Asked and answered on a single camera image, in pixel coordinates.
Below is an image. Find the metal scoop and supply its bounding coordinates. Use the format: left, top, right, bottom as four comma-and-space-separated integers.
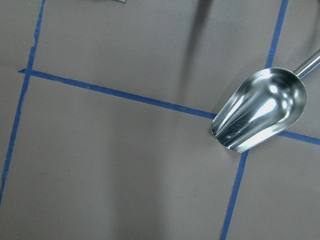
211, 51, 320, 153

